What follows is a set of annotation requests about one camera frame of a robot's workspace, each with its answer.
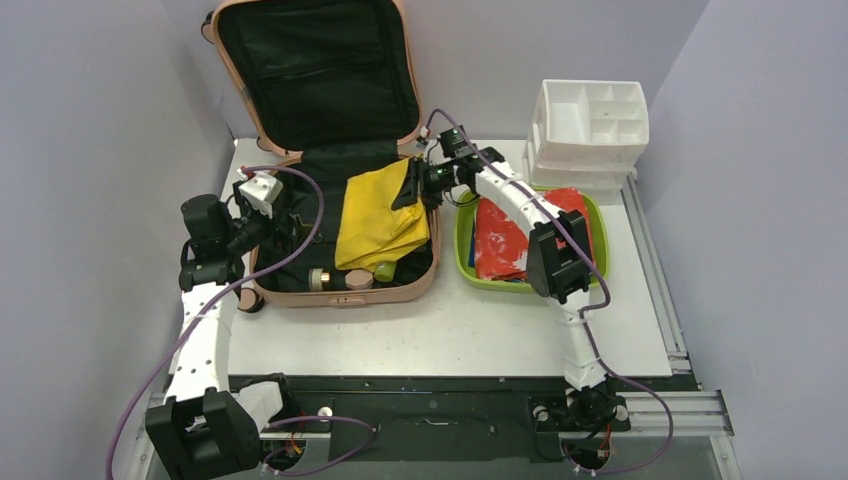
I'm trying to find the yellow packet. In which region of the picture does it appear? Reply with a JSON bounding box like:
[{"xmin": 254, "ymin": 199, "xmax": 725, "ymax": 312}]
[{"xmin": 334, "ymin": 158, "xmax": 430, "ymax": 272}]

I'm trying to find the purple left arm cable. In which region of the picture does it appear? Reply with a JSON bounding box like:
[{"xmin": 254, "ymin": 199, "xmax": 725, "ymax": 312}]
[{"xmin": 104, "ymin": 165, "xmax": 379, "ymax": 480}]

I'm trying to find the pink hard-shell suitcase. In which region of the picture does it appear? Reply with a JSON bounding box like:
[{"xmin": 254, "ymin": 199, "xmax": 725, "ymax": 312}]
[{"xmin": 204, "ymin": 1, "xmax": 441, "ymax": 307}]

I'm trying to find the yellow-green spray bottle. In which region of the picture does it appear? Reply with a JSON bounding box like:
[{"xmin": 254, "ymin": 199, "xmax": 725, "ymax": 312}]
[{"xmin": 373, "ymin": 261, "xmax": 397, "ymax": 283}]

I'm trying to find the red garment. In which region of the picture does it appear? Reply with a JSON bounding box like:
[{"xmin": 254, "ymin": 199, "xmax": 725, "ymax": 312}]
[{"xmin": 472, "ymin": 188, "xmax": 589, "ymax": 283}]

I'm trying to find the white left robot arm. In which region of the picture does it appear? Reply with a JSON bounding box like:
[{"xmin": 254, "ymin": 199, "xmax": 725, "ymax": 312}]
[{"xmin": 145, "ymin": 194, "xmax": 299, "ymax": 479}]

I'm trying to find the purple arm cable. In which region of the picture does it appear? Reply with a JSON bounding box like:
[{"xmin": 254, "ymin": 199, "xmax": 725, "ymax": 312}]
[
  {"xmin": 104, "ymin": 165, "xmax": 379, "ymax": 480},
  {"xmin": 423, "ymin": 109, "xmax": 676, "ymax": 477}
]

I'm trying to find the pink octagonal lid jar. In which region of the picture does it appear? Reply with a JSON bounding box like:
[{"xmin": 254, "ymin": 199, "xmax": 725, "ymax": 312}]
[{"xmin": 344, "ymin": 269, "xmax": 374, "ymax": 290}]

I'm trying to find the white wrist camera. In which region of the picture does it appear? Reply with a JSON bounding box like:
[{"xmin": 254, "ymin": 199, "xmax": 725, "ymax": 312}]
[
  {"xmin": 414, "ymin": 126, "xmax": 435, "ymax": 162},
  {"xmin": 237, "ymin": 172, "xmax": 283, "ymax": 219}
]

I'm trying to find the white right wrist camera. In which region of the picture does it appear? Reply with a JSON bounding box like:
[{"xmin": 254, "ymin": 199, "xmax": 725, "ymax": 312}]
[{"xmin": 414, "ymin": 126, "xmax": 435, "ymax": 162}]

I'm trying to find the small round gold-rim jar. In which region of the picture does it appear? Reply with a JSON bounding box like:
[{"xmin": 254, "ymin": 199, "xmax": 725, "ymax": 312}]
[{"xmin": 308, "ymin": 268, "xmax": 332, "ymax": 292}]

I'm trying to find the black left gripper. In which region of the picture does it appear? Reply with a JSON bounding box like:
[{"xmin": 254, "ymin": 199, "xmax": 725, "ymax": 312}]
[{"xmin": 223, "ymin": 183, "xmax": 313, "ymax": 256}]

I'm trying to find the green plastic tray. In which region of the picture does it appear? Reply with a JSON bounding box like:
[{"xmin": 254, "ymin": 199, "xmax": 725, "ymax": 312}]
[{"xmin": 454, "ymin": 191, "xmax": 608, "ymax": 294}]

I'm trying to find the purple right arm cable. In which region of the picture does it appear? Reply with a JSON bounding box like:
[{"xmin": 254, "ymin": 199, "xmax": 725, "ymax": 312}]
[{"xmin": 423, "ymin": 109, "xmax": 676, "ymax": 477}]

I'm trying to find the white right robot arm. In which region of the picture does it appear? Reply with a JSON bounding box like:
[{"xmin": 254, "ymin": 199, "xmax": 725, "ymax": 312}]
[{"xmin": 392, "ymin": 127, "xmax": 618, "ymax": 436}]

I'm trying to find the white drawer organizer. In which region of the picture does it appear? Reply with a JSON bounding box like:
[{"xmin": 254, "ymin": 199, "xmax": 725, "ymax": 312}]
[{"xmin": 522, "ymin": 79, "xmax": 649, "ymax": 196}]

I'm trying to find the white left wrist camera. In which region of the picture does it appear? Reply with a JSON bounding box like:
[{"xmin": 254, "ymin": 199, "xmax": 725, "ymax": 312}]
[{"xmin": 237, "ymin": 172, "xmax": 283, "ymax": 219}]

